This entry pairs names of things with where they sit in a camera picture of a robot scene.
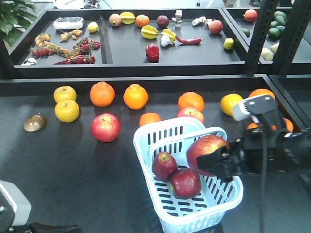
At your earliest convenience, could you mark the pink red apple left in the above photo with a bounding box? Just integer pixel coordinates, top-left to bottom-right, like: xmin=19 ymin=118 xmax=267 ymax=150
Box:
xmin=91 ymin=113 xmax=121 ymax=142

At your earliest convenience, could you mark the red chili pepper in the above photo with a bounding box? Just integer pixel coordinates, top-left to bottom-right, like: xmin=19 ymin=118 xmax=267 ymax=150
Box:
xmin=176 ymin=36 xmax=203 ymax=45

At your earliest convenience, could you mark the small orange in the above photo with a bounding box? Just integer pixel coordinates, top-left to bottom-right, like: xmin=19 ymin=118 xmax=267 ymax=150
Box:
xmin=139 ymin=113 xmax=162 ymax=127
xmin=283 ymin=118 xmax=294 ymax=133
xmin=246 ymin=122 xmax=277 ymax=131

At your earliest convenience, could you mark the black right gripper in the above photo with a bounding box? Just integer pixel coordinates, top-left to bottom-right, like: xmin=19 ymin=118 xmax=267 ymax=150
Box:
xmin=196 ymin=114 xmax=289 ymax=183

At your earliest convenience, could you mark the large orange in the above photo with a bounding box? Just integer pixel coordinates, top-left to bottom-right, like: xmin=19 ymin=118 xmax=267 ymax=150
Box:
xmin=89 ymin=82 xmax=115 ymax=107
xmin=249 ymin=88 xmax=275 ymax=99
xmin=177 ymin=92 xmax=205 ymax=112
xmin=123 ymin=84 xmax=149 ymax=110

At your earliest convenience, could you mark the pink red apple centre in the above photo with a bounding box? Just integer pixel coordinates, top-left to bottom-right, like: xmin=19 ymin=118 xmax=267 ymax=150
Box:
xmin=177 ymin=107 xmax=205 ymax=123

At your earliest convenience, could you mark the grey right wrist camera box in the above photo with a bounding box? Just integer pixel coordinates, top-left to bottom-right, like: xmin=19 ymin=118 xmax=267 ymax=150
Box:
xmin=232 ymin=94 xmax=277 ymax=121

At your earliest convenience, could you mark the red yellow apple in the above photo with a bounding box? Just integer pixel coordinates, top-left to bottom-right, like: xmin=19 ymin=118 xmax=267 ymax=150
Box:
xmin=152 ymin=151 xmax=178 ymax=182
xmin=186 ymin=134 xmax=230 ymax=176
xmin=169 ymin=168 xmax=202 ymax=199

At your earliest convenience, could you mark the black upper display shelf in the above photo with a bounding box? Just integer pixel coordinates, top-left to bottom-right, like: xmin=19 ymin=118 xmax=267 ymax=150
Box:
xmin=0 ymin=0 xmax=311 ymax=80

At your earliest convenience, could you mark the pink red apple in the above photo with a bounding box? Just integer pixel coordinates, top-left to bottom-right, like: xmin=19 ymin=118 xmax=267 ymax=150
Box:
xmin=91 ymin=113 xmax=121 ymax=142
xmin=177 ymin=107 xmax=205 ymax=123

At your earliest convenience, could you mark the yellow orange round fruit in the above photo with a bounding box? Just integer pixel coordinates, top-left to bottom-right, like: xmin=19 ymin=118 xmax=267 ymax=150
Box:
xmin=221 ymin=93 xmax=243 ymax=116

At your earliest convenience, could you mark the white garlic bulb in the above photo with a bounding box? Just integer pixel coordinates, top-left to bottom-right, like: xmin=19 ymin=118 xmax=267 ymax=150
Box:
xmin=160 ymin=35 xmax=173 ymax=47

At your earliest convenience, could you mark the light blue plastic basket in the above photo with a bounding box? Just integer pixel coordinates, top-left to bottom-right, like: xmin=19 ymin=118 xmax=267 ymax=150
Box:
xmin=133 ymin=116 xmax=243 ymax=233

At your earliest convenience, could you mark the small orange front right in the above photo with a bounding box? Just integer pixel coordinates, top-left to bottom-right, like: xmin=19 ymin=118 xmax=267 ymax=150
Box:
xmin=283 ymin=118 xmax=294 ymax=133

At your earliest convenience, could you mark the small orange left centre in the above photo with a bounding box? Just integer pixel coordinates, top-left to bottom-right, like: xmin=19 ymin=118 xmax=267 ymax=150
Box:
xmin=139 ymin=113 xmax=162 ymax=127

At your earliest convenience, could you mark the large orange rear left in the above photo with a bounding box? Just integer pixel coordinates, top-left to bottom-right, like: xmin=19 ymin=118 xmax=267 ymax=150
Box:
xmin=89 ymin=82 xmax=115 ymax=107

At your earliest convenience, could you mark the yellow starfruit centre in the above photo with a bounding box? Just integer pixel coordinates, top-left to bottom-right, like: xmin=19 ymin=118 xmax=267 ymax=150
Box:
xmin=140 ymin=25 xmax=158 ymax=39

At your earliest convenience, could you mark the small orange front left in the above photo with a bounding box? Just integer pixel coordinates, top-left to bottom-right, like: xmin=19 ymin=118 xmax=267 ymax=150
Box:
xmin=246 ymin=122 xmax=277 ymax=131

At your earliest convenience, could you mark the white electronic scale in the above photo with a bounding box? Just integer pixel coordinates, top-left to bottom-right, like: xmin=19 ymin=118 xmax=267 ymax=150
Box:
xmin=53 ymin=17 xmax=85 ymax=30

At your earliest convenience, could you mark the green potted plant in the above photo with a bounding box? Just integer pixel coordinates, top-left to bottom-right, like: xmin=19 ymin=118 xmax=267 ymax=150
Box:
xmin=0 ymin=0 xmax=36 ymax=47

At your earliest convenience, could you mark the black wooden left produce table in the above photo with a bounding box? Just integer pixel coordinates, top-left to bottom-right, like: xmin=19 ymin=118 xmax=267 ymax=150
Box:
xmin=0 ymin=75 xmax=303 ymax=233

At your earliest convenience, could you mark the black right produce table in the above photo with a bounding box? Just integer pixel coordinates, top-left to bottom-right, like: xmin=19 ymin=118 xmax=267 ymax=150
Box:
xmin=269 ymin=74 xmax=311 ymax=128

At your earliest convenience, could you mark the red bell pepper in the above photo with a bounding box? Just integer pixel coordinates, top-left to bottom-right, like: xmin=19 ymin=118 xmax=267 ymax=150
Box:
xmin=145 ymin=43 xmax=160 ymax=62

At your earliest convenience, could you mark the large orange right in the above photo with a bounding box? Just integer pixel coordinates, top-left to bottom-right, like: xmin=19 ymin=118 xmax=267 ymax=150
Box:
xmin=249 ymin=88 xmax=275 ymax=99

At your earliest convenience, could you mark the yellow round fruit rear left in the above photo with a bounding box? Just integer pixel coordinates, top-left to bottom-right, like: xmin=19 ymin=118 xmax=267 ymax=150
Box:
xmin=53 ymin=86 xmax=77 ymax=103

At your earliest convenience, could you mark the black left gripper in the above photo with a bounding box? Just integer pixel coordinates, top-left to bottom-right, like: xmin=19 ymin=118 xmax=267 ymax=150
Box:
xmin=0 ymin=206 xmax=83 ymax=233

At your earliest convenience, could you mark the large orange rear centre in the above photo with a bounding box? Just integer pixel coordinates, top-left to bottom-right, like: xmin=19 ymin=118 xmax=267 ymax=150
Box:
xmin=123 ymin=84 xmax=149 ymax=110

